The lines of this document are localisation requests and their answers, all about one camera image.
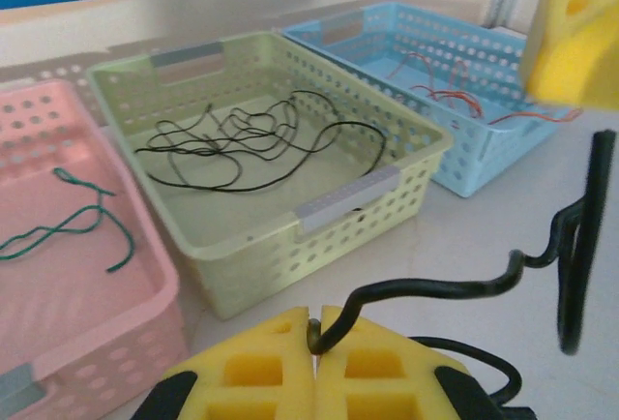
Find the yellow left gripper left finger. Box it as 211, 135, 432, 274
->
130, 306, 319, 420

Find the pink perforated plastic basket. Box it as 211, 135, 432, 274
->
0, 78, 190, 420

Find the green perforated plastic basket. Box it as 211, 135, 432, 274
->
86, 31, 455, 320

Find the thin green cable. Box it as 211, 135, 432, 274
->
0, 166, 136, 274

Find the thin black cable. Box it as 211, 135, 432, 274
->
133, 119, 243, 194
207, 89, 339, 160
231, 119, 388, 194

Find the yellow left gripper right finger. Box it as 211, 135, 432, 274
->
316, 304, 504, 420

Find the black left gripper wire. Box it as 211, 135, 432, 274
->
410, 336, 538, 420

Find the blue perforated plastic basket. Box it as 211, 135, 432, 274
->
280, 1, 584, 198

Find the thin orange cable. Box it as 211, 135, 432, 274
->
410, 83, 584, 126
389, 50, 485, 119

